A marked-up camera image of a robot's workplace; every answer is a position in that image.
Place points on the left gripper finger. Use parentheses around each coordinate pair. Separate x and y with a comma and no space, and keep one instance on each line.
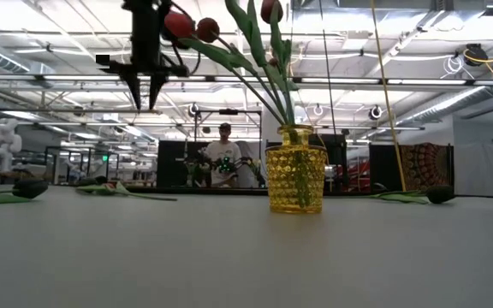
(134,85)
(155,85)

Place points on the maroon artificial tulip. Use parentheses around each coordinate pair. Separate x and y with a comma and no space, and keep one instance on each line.
(207,30)

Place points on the yellow textured glass vase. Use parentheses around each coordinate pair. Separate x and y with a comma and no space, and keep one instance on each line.
(295,179)

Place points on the small round ceiling fixture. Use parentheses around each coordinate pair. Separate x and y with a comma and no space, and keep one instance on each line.
(318,110)
(194,110)
(375,112)

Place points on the small green sign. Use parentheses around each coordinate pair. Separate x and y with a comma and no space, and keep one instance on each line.
(105,158)

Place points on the black curtain panel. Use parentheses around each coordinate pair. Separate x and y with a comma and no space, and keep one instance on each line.
(383,167)
(169,162)

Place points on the horizontal ceiling pipe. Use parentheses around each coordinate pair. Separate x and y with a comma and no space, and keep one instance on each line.
(58,110)

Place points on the person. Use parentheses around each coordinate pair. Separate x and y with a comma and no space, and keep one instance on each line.
(223,149)

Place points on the black table clamp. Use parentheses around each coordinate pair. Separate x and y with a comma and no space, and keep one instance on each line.
(101,179)

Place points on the black background robot gripper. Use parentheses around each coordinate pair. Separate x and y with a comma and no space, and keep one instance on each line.
(226,164)

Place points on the white humanoid robot figure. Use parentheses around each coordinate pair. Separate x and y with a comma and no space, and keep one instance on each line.
(3,141)

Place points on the black partition panel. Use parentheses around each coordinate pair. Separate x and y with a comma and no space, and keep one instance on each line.
(338,149)

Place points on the red storage rack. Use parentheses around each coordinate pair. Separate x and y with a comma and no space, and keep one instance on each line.
(360,171)

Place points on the mandala pattern tapestry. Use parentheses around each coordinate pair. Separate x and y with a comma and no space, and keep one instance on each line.
(426,164)

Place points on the black frame rig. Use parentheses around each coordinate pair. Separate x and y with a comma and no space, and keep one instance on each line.
(228,111)

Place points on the long ceiling light rail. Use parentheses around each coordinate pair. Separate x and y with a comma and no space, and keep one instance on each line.
(15,77)

